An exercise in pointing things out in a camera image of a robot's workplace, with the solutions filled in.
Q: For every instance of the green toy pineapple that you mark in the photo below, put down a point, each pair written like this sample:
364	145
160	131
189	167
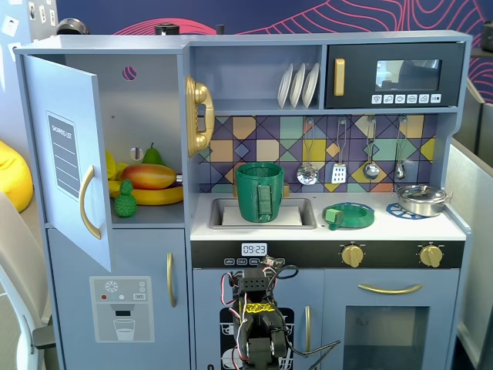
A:
125	206

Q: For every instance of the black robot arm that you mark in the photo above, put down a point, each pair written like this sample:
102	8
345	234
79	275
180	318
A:
265	323

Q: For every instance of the green printed cup recipient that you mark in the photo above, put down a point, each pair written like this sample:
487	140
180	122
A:
250	192

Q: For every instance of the blue cabinet door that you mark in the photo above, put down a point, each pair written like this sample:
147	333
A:
58	96

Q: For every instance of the metal skimmer spoon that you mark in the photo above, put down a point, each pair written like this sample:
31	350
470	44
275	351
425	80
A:
308	175

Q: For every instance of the digital clock display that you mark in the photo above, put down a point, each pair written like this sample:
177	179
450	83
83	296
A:
254	249

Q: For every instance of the grey toy sink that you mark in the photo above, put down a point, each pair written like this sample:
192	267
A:
308	214

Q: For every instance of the silver toy spatula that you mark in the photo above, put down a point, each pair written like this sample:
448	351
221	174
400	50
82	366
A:
339	173

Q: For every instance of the red orange toy mango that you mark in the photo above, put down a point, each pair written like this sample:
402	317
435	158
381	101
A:
150	176

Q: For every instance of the green toy pear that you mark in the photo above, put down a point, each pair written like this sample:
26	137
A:
152	157

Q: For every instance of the gold toy telephone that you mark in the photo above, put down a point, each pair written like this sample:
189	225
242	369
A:
200	96

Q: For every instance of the metal ladle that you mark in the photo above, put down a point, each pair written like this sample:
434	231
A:
371	170

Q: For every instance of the gold stove knob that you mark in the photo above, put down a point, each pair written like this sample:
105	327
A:
352	255
431	255

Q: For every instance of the lemon yellow banana bunch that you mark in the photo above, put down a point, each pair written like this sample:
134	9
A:
113	169

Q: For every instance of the blue round trivet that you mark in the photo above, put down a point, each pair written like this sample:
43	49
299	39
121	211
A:
393	210

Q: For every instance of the small metal spoon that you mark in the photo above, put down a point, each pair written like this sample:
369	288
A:
400	171

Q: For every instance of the steel pot lid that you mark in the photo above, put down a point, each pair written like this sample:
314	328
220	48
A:
420	191

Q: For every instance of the steel toy pot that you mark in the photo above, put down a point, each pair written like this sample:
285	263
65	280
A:
420	206

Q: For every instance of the black cylinder object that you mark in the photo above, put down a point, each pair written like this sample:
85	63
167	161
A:
167	29

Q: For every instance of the blue fridge lower door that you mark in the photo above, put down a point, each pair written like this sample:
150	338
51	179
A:
77	254

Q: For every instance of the shopping list sticker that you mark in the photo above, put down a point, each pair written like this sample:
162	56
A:
63	154

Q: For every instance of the blue wooden toy kitchen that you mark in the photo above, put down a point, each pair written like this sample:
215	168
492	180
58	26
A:
115	42

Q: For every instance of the blue oven door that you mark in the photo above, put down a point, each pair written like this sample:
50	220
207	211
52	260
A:
443	300

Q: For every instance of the yellow beanbag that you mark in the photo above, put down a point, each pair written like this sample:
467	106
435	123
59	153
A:
15	177

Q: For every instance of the grey desk divider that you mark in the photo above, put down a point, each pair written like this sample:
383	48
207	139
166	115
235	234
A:
473	231

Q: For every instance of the black round device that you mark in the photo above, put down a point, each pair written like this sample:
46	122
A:
73	27

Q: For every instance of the grey white chair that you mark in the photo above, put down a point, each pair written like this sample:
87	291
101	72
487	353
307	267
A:
15	270

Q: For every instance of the small wrist camera board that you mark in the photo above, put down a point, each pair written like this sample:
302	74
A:
271	263

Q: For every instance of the small black post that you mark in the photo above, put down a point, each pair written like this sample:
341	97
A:
220	29

